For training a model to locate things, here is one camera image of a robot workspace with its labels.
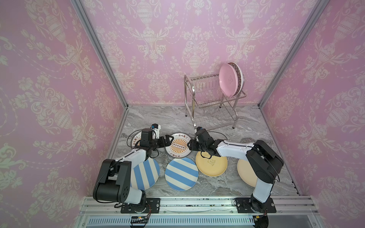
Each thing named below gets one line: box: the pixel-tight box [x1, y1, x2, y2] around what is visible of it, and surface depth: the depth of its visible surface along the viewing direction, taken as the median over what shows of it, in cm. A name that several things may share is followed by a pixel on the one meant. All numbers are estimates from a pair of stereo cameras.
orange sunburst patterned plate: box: [164, 132, 193, 159], surface depth 97 cm
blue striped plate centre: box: [164, 156, 199, 192], surface depth 87 cm
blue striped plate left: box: [130, 157, 161, 191], surface depth 85 cm
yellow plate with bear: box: [195, 151, 228, 178], surface depth 89 cm
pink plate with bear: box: [219, 63, 239, 97], surface depth 87 cm
